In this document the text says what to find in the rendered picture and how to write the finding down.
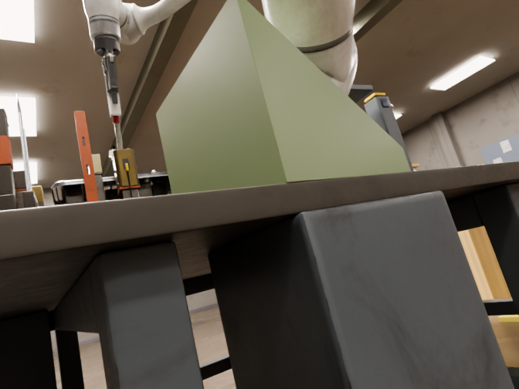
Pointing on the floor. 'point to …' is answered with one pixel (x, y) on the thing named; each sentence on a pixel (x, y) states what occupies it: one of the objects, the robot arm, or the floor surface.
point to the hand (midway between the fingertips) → (114, 105)
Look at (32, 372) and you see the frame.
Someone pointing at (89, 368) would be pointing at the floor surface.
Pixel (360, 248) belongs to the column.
